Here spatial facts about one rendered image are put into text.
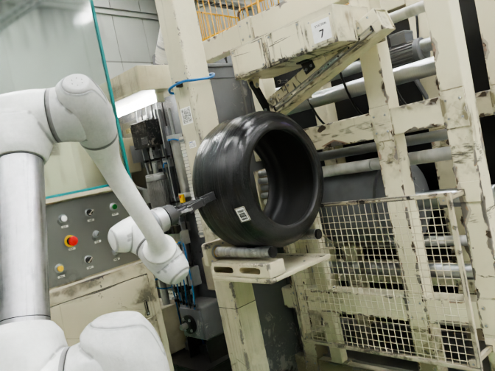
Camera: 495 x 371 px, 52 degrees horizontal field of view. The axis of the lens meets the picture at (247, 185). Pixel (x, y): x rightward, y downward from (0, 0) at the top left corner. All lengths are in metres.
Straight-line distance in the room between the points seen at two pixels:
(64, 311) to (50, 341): 1.17
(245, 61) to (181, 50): 0.30
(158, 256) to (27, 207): 0.51
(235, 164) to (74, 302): 0.91
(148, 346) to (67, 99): 0.57
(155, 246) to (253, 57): 1.11
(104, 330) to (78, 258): 1.32
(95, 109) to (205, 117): 1.10
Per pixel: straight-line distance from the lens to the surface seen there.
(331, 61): 2.22
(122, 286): 2.36
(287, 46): 2.19
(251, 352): 2.42
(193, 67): 2.31
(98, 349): 1.01
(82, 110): 1.23
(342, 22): 2.09
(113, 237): 1.66
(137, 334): 1.01
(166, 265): 1.58
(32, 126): 1.25
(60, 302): 2.25
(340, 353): 2.82
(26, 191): 1.20
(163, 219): 1.73
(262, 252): 1.97
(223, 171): 1.87
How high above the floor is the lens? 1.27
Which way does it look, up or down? 3 degrees down
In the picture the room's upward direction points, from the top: 11 degrees counter-clockwise
